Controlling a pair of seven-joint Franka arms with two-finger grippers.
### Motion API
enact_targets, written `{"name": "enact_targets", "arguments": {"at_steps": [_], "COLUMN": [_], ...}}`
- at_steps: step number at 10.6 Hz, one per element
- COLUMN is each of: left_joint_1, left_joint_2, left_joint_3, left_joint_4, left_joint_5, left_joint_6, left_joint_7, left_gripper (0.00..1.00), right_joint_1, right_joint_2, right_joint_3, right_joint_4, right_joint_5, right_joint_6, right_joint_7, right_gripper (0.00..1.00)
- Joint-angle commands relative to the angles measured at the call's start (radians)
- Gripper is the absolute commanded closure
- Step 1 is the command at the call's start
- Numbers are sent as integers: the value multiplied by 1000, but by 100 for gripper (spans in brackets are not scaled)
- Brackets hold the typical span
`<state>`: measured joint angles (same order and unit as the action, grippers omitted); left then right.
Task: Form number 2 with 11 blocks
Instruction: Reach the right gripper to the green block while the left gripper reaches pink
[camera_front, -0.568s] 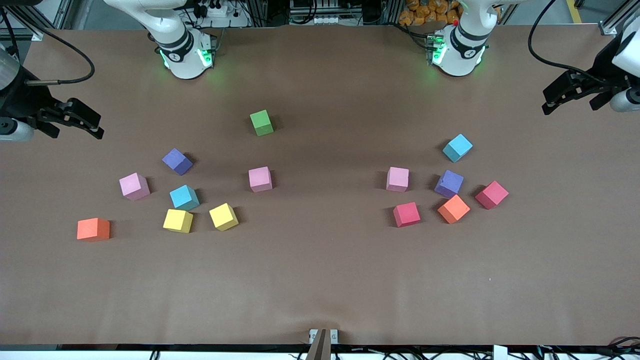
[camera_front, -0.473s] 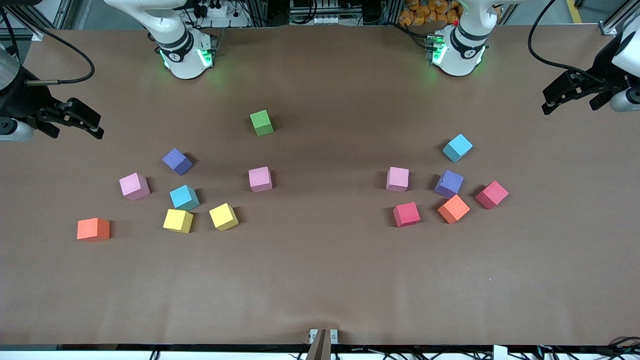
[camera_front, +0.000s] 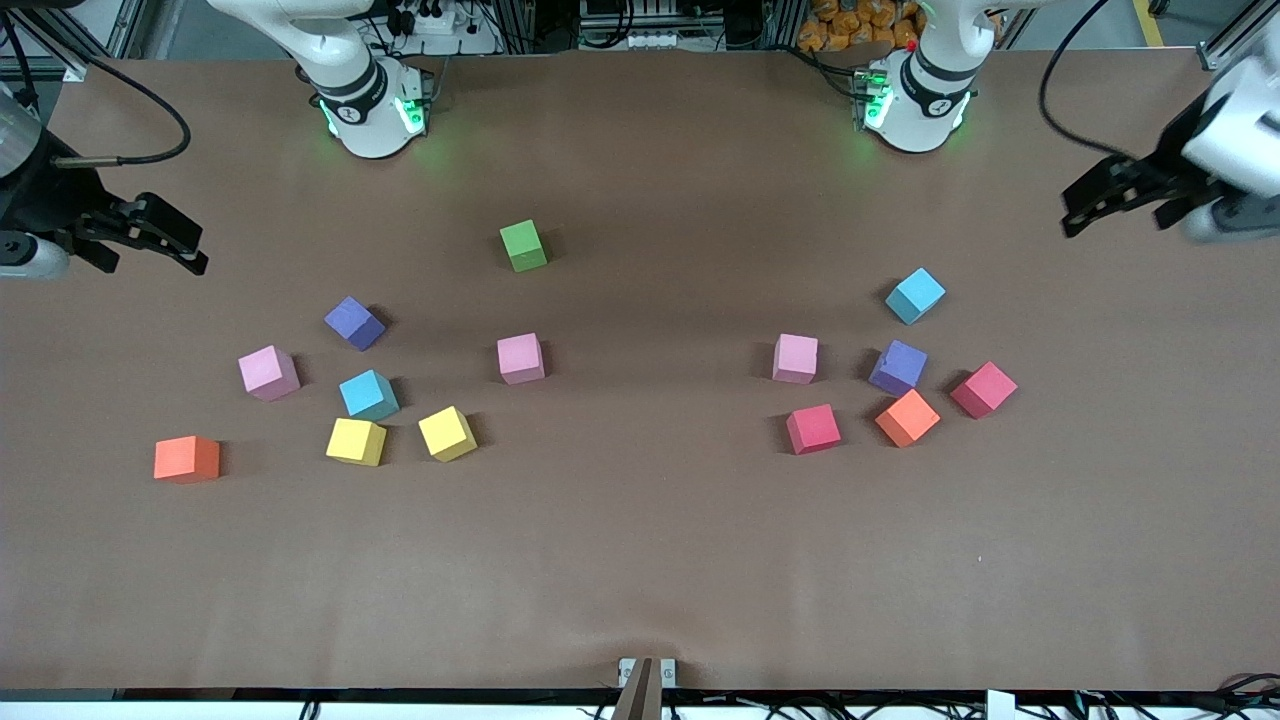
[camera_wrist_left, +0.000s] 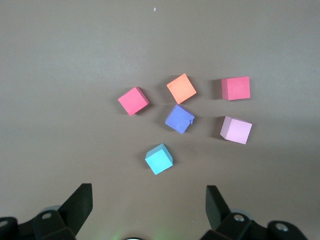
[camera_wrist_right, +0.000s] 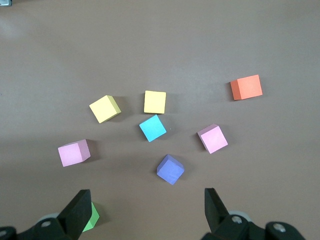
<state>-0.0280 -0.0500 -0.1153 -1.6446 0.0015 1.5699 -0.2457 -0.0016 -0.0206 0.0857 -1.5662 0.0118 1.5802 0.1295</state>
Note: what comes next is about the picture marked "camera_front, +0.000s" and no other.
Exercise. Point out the black equipment rack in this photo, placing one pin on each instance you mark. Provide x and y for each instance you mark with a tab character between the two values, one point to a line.
640	12

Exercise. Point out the cyan foam block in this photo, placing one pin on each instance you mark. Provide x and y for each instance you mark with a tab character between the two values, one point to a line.
914	295
366	393

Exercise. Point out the pink foam block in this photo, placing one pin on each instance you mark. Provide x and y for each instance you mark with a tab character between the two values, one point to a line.
266	370
795	357
520	357

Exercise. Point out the green foam block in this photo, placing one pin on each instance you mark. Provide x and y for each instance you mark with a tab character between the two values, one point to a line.
523	246

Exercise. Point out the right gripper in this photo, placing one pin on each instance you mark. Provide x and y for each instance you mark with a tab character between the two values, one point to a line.
48	200

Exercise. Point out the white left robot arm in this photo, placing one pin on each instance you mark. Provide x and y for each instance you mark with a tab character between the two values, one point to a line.
920	130

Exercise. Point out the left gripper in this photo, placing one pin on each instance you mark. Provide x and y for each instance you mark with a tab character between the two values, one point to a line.
1172	163

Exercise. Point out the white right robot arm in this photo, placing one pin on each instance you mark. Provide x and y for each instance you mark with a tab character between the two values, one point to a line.
370	140

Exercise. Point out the small white power strip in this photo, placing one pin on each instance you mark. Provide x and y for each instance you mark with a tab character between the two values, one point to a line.
652	40

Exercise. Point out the purple foam block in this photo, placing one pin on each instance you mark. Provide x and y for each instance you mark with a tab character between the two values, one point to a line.
897	366
352	320

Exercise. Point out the yellow foam block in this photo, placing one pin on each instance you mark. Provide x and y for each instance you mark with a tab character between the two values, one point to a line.
353	440
446	432

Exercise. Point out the orange foam block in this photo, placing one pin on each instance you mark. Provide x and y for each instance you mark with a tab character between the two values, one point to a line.
185	458
907	417

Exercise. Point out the red foam block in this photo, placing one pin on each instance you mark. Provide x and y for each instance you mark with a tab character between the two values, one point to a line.
984	389
812	428

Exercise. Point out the aluminium frame profile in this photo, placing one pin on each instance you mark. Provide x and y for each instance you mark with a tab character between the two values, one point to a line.
1215	55
72	70

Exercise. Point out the white table edge rail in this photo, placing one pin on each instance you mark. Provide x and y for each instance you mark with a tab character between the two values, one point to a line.
200	712

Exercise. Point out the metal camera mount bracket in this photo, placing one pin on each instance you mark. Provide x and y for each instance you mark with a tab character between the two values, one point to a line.
647	690

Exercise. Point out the bag of orange fruit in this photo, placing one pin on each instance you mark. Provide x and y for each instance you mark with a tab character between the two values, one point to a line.
850	25

